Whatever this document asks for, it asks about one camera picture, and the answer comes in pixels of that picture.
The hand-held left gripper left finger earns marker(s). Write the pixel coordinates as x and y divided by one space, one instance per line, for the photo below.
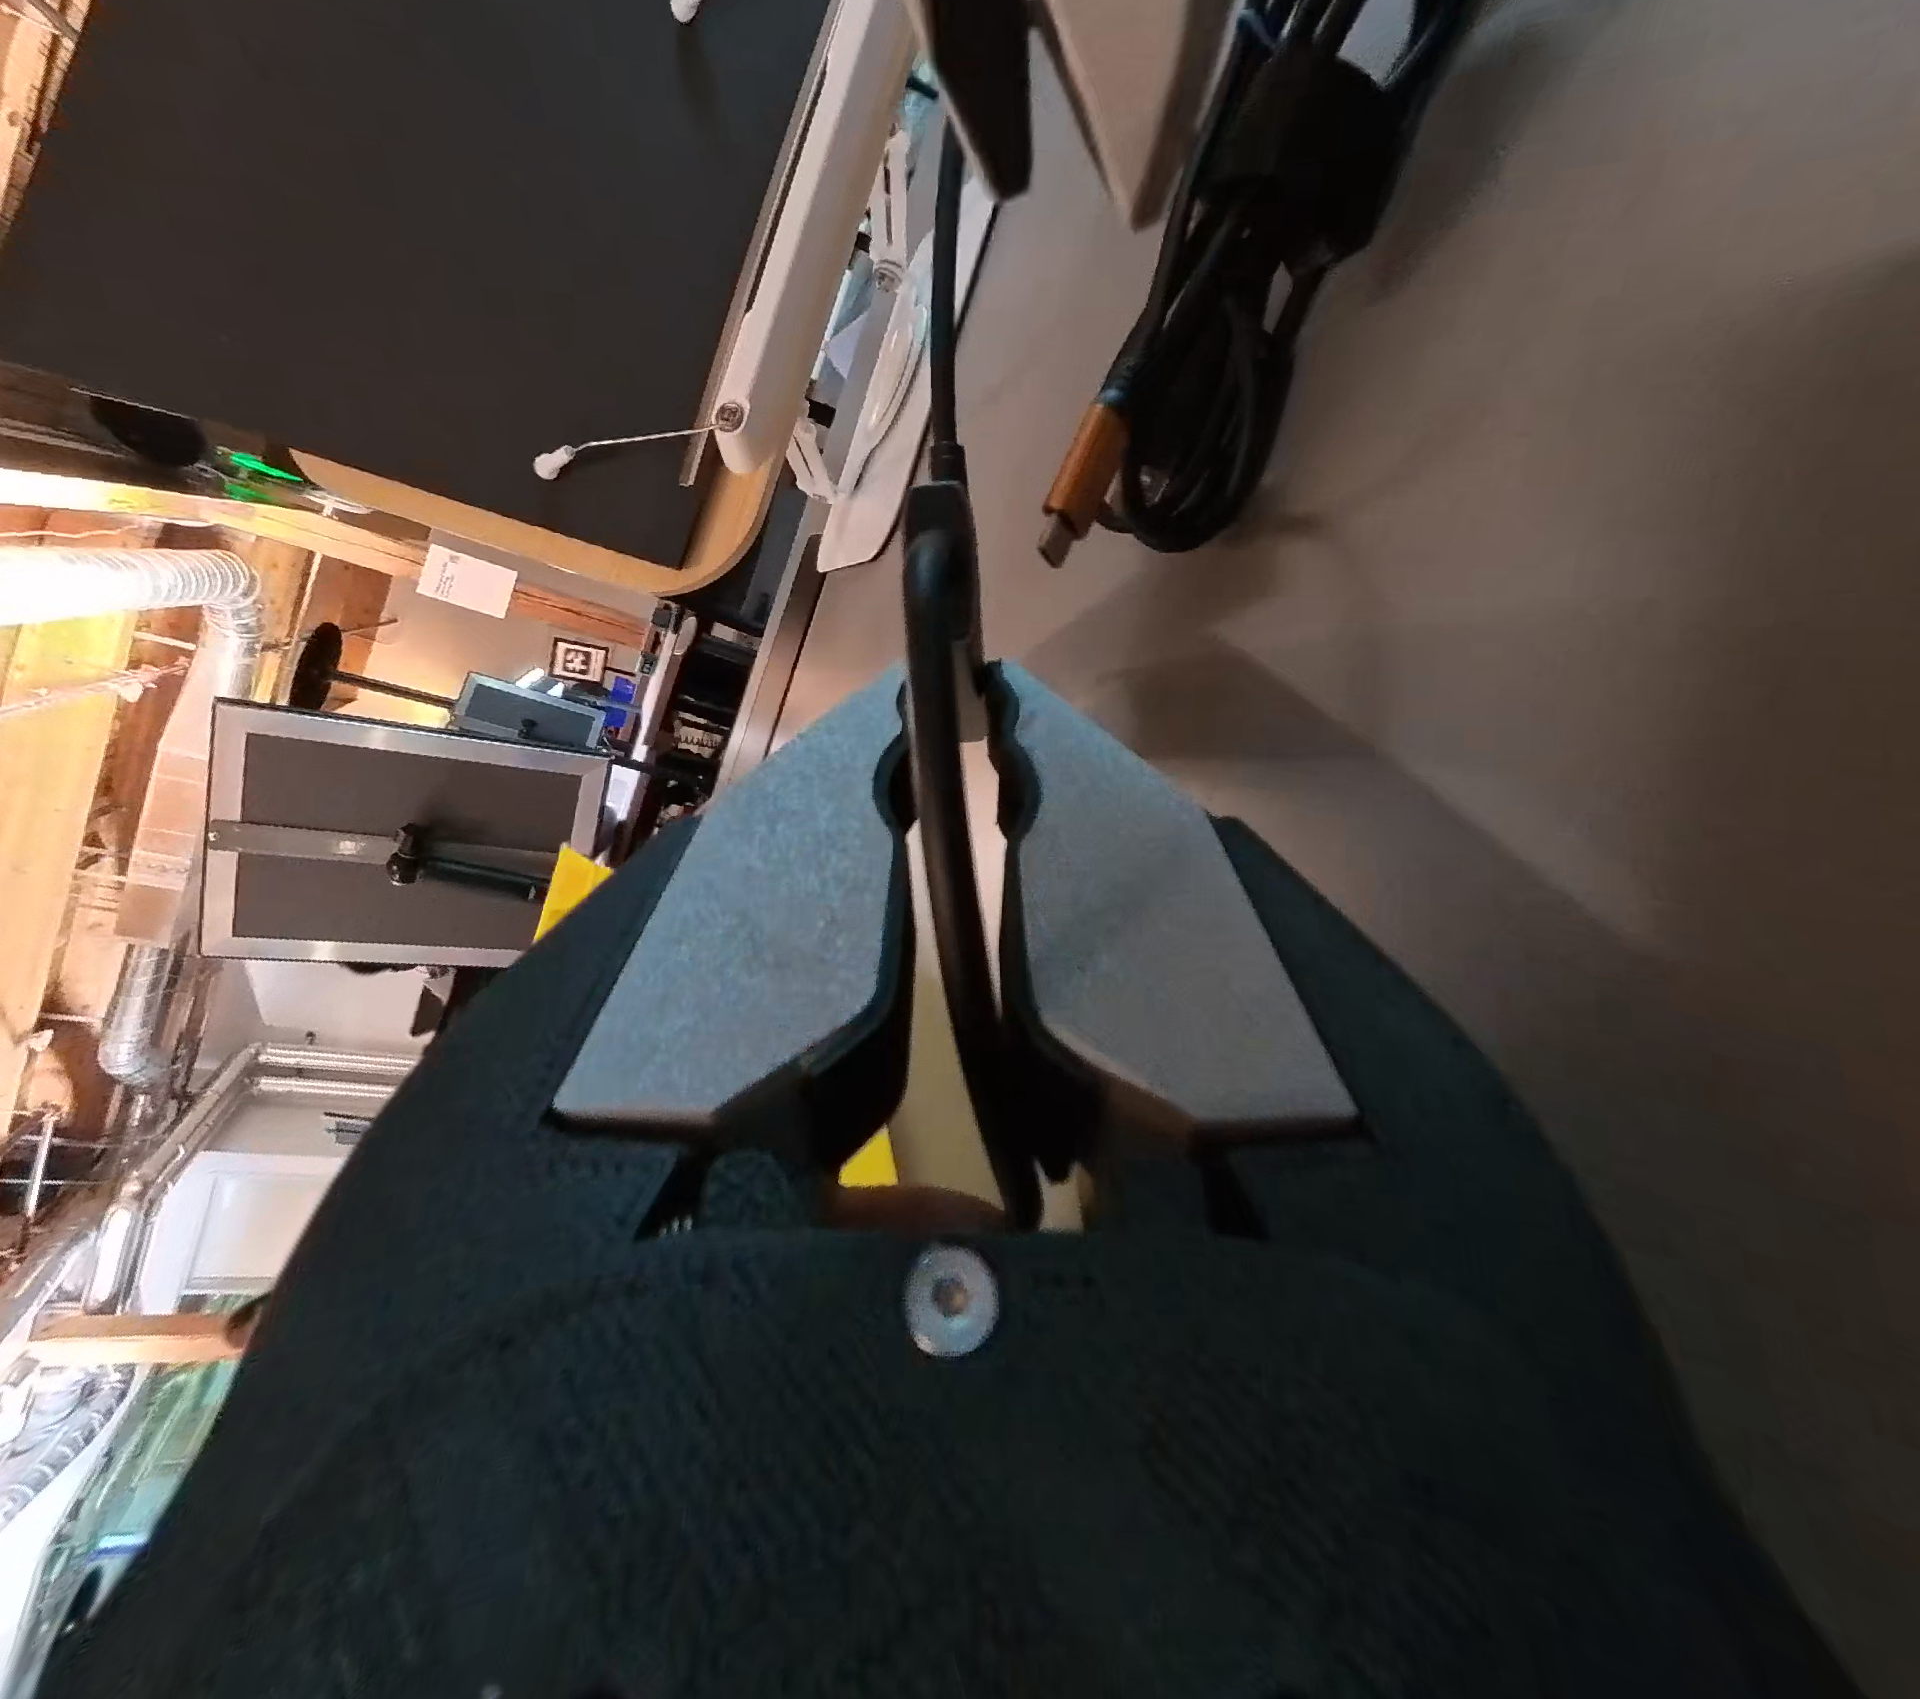
751 949

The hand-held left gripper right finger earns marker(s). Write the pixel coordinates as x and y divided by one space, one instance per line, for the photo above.
1170 949

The yellow bin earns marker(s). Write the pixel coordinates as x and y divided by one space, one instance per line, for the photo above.
579 889

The black clamp bar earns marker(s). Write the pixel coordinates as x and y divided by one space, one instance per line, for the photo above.
465 861

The grey box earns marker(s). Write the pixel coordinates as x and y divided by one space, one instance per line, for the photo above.
524 712

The small framed tag picture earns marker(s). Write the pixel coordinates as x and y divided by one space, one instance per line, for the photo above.
579 660

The grey flight case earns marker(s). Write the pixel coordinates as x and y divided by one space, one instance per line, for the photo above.
331 784

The white paper sign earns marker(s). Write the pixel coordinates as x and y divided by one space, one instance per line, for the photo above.
469 580

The black-faced wooden board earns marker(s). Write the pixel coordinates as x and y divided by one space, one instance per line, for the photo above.
375 154

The silver ventilation duct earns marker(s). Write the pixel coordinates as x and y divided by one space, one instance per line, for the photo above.
134 582

